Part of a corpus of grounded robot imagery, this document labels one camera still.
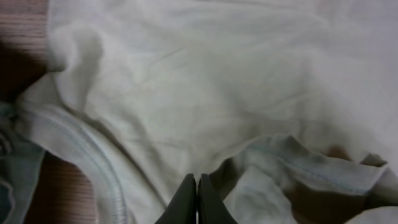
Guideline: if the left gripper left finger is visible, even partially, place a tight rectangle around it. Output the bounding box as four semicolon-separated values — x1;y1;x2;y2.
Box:
155;174;197;224

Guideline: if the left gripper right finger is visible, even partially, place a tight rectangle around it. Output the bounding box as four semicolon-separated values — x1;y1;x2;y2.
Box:
197;174;238;224

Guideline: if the beige t-shirt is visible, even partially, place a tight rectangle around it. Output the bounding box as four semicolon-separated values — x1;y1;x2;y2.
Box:
17;0;397;223

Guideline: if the light blue folded garment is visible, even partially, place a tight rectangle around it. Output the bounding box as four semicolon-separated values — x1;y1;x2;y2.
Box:
1;102;44;224

